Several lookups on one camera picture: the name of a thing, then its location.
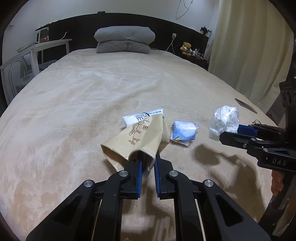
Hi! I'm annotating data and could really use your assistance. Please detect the white tissue plastic bag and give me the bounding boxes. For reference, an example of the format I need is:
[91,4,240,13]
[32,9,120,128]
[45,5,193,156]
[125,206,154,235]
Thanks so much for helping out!
[209,105,239,141]

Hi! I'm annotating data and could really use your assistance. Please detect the brown paper bag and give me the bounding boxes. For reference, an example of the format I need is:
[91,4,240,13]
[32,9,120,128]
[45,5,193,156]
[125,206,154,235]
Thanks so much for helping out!
[101,114,170,175]

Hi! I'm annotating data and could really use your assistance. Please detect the person right hand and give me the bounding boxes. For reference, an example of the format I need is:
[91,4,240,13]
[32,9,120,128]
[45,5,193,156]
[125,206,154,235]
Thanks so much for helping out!
[271,170,285,196]

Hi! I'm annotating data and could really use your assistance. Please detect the eyeglasses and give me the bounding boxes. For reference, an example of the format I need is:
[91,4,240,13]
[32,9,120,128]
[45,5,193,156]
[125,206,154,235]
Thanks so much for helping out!
[248,120,269,128]

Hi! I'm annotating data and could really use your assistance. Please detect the dark phone on bed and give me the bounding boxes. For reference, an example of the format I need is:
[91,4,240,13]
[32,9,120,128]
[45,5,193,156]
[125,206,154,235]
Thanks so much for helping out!
[235,98,257,114]

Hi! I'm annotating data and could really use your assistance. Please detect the blue white packet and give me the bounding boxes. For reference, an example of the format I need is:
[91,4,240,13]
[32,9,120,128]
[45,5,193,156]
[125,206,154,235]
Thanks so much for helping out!
[170,120,199,147]

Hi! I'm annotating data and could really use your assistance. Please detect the white labelled packet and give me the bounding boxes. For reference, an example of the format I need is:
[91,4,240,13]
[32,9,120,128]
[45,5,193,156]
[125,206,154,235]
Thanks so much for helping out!
[122,108,164,127]

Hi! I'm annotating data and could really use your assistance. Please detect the cream curtain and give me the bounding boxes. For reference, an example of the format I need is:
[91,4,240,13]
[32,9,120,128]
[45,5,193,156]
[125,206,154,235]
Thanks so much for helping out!
[209,1,294,113]

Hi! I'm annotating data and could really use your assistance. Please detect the teddy bear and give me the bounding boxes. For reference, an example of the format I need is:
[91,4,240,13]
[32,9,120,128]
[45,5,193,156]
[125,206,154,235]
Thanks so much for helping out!
[180,42,192,57]

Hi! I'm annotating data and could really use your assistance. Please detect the beige plush bed blanket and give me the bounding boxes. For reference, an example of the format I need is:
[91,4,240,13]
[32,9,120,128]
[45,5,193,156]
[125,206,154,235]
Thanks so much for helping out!
[0,47,278,241]

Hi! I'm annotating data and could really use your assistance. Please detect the black headboard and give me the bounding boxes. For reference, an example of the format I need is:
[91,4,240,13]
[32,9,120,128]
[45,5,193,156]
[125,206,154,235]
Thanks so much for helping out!
[45,13,209,69]

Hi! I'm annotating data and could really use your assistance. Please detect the grey folded pillows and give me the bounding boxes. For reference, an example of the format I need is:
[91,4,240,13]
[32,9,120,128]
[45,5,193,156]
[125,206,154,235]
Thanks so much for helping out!
[94,26,156,54]

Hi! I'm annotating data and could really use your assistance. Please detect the white metal chair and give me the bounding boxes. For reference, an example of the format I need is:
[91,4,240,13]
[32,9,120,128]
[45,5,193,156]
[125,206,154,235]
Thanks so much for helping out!
[3,54,34,105]

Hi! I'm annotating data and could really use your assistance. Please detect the white charger cable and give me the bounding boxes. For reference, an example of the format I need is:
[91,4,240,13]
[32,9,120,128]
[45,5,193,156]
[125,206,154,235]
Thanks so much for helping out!
[150,33,178,52]

